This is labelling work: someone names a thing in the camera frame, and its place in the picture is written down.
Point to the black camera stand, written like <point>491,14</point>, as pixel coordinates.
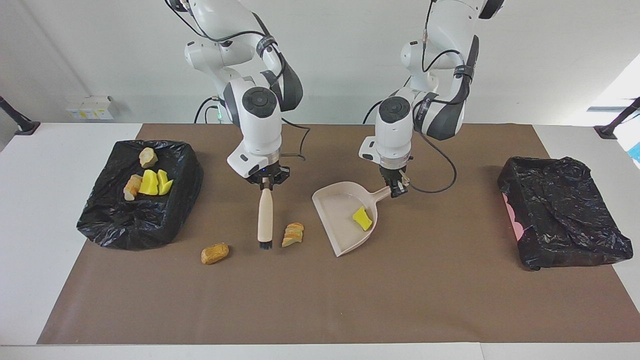
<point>27,127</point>
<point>607,131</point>

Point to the sliced croissant piece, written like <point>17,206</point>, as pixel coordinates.
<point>293,234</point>

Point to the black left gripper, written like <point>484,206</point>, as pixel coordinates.
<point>391,176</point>

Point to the blue object at edge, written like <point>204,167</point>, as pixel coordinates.
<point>636,152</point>

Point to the brown table mat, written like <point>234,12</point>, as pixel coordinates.
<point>450,310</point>

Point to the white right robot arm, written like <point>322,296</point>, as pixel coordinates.
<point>260,130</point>

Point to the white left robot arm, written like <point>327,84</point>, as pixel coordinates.
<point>395,135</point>

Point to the wavy yellow sponge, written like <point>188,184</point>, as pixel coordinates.
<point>149,182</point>

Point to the white wall socket box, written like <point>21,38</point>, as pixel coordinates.
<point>92,107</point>

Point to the beige brush with black bristles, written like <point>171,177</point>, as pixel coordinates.
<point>265,215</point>

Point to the small yellow sponge wedge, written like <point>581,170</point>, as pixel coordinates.
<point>363,218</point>

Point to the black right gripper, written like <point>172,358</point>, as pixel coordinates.
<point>267,175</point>

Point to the beige plastic dustpan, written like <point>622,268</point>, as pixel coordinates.
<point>335,220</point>

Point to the yellow and green sponge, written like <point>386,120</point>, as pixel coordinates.
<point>164,186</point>

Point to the round pale bread chunk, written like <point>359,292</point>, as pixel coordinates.
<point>148,157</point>

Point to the black trash bag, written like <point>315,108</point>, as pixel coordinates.
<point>560,215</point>
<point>140,225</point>

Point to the brown bread roll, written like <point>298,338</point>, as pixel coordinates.
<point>215,253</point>

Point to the long pale bread chunk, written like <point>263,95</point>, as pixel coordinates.
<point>132,187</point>

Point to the pink plastic bin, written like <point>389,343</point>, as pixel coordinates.
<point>515,220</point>

